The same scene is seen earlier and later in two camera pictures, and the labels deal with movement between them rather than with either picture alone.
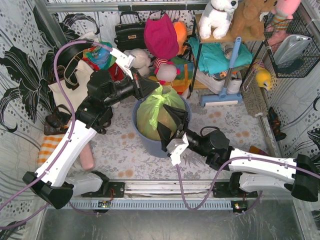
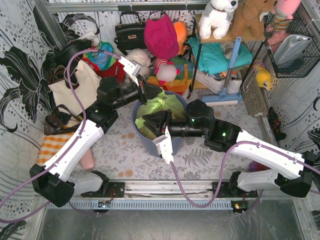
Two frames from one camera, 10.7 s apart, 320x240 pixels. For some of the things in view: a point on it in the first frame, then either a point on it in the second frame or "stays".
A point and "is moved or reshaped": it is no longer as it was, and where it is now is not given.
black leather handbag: [130, 36] stays
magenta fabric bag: [161, 37] stays
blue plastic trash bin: [153, 147] is moved or reshaped
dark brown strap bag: [57, 122] stays
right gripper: [180, 133] to [167, 122]
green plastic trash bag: [149, 110] is moved or reshaped
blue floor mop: [224, 97] stays
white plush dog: [216, 20] stays
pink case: [87, 158] stays
